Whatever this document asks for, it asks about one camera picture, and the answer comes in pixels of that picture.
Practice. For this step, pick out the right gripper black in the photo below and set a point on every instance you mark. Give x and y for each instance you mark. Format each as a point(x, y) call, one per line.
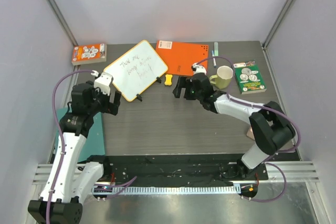
point(185, 87)

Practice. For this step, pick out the left aluminium corner post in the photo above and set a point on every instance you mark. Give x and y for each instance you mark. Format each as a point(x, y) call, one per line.
point(64, 25)

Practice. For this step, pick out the orange paperback book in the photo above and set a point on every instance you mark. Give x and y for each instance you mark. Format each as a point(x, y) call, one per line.
point(90, 53)

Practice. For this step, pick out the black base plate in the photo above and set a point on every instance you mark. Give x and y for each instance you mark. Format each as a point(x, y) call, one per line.
point(190, 170)

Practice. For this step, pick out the right aluminium corner post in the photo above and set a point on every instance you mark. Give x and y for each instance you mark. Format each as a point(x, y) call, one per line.
point(276, 25)

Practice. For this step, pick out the aluminium corner post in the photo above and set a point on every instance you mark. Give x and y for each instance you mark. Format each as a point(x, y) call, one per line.
point(64, 25)
point(276, 25)

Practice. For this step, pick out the white slotted cable duct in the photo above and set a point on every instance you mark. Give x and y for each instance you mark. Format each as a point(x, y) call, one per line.
point(235, 189)

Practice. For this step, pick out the aluminium front rail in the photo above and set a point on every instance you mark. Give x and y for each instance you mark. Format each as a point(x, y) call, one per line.
point(294, 171)

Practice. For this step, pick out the green coin book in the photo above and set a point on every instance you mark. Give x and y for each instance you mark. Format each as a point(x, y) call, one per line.
point(249, 78)

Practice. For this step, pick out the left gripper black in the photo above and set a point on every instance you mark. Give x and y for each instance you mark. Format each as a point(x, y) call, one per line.
point(109, 107)

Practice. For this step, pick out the teal mat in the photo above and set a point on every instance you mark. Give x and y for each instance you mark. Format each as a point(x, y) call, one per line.
point(94, 144)

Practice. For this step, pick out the pale yellow mug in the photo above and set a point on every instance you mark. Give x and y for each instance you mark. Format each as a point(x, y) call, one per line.
point(222, 78)

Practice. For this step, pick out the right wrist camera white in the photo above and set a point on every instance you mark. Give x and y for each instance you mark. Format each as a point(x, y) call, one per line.
point(197, 68)

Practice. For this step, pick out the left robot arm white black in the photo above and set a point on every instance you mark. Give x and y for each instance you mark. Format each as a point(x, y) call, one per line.
point(63, 197)

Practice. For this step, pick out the yellow whiteboard eraser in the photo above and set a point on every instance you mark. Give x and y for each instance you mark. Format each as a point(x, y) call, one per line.
point(168, 79)

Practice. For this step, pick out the blue whiteboard marker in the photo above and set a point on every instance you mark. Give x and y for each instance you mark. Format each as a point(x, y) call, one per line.
point(214, 59)

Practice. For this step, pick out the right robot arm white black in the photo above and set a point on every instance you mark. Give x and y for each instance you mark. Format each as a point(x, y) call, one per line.
point(272, 129)

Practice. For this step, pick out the orange notebook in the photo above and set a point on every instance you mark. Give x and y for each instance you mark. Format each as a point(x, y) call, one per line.
point(180, 56)

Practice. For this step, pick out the whiteboard with yellow frame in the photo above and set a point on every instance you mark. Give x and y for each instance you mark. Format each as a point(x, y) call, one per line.
point(136, 70)

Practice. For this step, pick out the pink wooden block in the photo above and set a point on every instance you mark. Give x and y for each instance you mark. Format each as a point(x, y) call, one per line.
point(250, 134)

